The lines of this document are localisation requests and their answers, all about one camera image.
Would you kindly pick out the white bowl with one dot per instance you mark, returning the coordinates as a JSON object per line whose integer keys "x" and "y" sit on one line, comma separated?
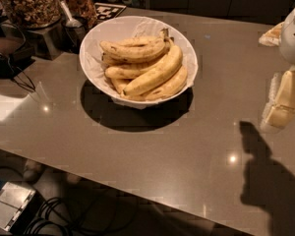
{"x": 122, "y": 28}

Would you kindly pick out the glass jar of granola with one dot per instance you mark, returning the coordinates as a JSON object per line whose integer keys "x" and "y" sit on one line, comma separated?
{"x": 84, "y": 9}

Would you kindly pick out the black white marker tag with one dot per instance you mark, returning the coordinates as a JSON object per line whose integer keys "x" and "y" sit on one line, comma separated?
{"x": 106, "y": 11}

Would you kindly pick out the metal jar stand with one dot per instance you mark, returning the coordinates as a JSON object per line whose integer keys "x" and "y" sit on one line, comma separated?
{"x": 47, "y": 43}

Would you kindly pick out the black device with cable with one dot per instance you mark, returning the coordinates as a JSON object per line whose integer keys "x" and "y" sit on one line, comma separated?
{"x": 15, "y": 56}

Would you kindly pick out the middle left yellow banana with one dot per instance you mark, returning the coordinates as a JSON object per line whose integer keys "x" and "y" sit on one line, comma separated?
{"x": 127, "y": 71}

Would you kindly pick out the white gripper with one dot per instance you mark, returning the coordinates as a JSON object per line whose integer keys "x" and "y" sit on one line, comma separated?
{"x": 293, "y": 36}

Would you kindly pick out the top yellow banana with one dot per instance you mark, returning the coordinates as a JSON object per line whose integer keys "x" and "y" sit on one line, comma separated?
{"x": 134, "y": 54}

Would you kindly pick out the small lower left banana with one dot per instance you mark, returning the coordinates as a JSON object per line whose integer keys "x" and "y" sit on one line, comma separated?
{"x": 119, "y": 84}

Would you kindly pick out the grey metal box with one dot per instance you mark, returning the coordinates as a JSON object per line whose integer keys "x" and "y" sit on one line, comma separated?
{"x": 14, "y": 200}

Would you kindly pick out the metal scoop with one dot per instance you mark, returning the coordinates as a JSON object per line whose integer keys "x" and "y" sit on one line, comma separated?
{"x": 71, "y": 22}

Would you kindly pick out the large front yellow banana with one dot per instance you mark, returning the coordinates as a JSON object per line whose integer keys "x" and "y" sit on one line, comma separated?
{"x": 157, "y": 75}

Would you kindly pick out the glass jar of nuts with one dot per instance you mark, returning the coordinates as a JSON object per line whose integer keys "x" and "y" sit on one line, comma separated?
{"x": 32, "y": 14}

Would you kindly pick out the lower right yellow banana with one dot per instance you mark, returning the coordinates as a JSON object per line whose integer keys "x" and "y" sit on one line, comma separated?
{"x": 169, "y": 88}

